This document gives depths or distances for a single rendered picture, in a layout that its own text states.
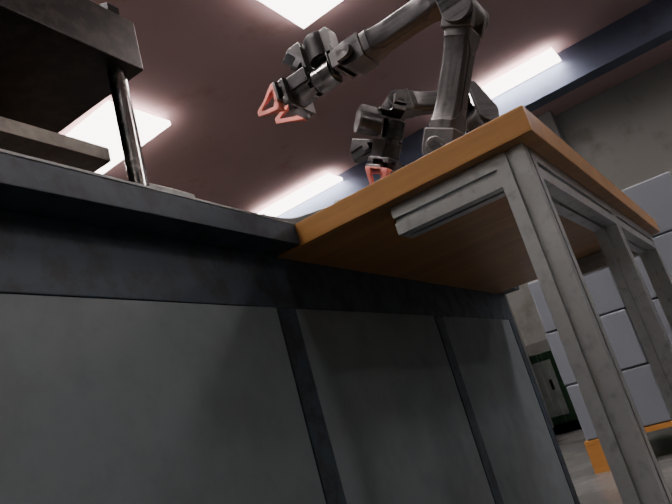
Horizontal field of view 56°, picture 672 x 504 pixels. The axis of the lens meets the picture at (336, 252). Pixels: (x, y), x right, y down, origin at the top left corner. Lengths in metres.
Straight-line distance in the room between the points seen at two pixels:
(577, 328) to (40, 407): 0.62
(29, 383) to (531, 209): 0.63
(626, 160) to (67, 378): 7.40
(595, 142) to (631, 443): 7.17
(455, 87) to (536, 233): 0.46
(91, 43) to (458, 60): 1.32
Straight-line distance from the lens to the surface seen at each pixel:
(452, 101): 1.24
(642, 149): 7.82
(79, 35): 2.22
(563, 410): 5.90
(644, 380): 3.23
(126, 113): 2.22
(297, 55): 1.48
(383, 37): 1.37
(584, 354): 0.86
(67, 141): 2.12
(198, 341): 0.84
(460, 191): 0.92
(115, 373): 0.74
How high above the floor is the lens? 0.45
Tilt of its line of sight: 16 degrees up
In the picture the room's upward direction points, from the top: 16 degrees counter-clockwise
